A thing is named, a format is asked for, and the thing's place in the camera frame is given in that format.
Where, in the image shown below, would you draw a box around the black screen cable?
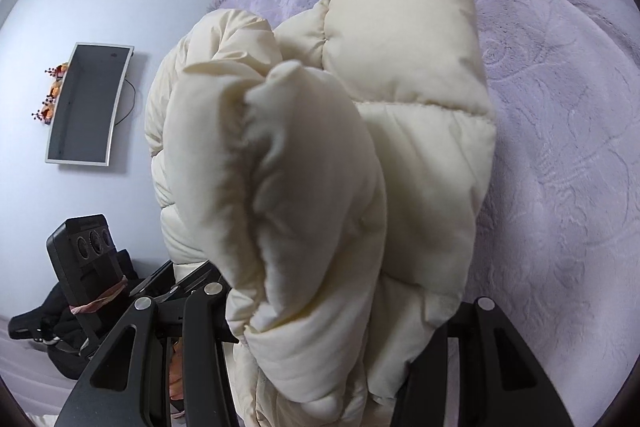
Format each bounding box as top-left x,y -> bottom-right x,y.
115,77 -> 137,128

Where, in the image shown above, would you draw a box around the dark cloth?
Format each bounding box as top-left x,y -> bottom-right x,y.
9,252 -> 140,380

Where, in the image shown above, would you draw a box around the pink rubber band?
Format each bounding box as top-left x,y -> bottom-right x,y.
69,276 -> 128,315

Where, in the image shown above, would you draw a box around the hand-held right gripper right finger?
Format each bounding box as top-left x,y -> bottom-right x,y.
389,296 -> 576,427

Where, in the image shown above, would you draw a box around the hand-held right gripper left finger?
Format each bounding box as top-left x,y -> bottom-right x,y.
54,282 -> 238,427

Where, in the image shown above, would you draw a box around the wall-mounted flat screen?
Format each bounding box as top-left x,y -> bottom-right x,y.
45,43 -> 135,167

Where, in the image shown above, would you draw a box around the orange decorative flowers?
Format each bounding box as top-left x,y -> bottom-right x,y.
29,63 -> 71,126

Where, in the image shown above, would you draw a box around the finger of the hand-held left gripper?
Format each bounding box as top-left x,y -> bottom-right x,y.
129,258 -> 174,299
159,259 -> 228,305

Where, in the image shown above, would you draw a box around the person's left hand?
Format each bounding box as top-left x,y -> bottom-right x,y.
169,341 -> 187,415

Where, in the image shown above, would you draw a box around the purple fleece blanket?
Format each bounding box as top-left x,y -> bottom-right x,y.
209,0 -> 640,427

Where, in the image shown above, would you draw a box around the cream puffer jacket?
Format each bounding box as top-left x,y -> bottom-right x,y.
144,0 -> 497,427

